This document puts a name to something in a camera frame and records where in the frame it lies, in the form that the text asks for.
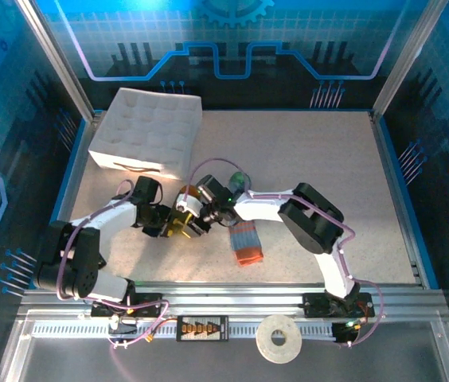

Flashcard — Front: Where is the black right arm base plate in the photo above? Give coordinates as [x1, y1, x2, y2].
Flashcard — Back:
[302, 292, 375, 318]

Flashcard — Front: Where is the blue orange striped sock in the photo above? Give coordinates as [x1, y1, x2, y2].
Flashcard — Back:
[227, 170, 266, 267]

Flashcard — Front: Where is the small black white adapter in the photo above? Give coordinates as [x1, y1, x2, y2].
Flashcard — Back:
[107, 318, 138, 336]

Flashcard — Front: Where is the blue table border strip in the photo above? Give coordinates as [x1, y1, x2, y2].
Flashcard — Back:
[29, 107, 440, 290]

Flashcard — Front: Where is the aluminium table side rail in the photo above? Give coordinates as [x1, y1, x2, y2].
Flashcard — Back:
[369, 111, 427, 287]
[43, 111, 104, 286]

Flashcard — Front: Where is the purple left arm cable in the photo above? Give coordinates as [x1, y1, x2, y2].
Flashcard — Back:
[56, 178, 170, 382]

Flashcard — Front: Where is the slotted grey cable duct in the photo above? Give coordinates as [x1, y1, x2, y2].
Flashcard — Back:
[29, 321, 337, 340]

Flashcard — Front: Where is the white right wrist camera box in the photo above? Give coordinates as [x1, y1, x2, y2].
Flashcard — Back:
[175, 195, 202, 218]

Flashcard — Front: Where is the aluminium frame post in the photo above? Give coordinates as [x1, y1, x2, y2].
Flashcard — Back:
[15, 0, 96, 123]
[371, 0, 449, 116]

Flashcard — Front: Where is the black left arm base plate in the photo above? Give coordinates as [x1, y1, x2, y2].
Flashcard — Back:
[91, 293, 164, 318]

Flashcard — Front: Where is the aluminium cross frame rail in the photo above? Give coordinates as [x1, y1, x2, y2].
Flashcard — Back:
[17, 283, 448, 319]

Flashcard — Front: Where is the white divided storage box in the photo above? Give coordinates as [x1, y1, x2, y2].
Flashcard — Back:
[88, 87, 203, 180]

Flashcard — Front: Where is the small black controller board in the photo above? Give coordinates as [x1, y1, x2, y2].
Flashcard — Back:
[332, 321, 363, 345]

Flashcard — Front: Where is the black power distribution board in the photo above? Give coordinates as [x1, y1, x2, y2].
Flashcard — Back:
[175, 315, 229, 343]

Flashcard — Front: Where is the brown box handle strap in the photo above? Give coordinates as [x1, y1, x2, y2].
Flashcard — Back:
[111, 160, 161, 173]

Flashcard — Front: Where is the red wire yellow connector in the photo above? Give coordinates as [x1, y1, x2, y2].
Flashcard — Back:
[128, 300, 178, 345]

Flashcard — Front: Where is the white tape roll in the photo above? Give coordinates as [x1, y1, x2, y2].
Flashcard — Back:
[255, 314, 303, 364]

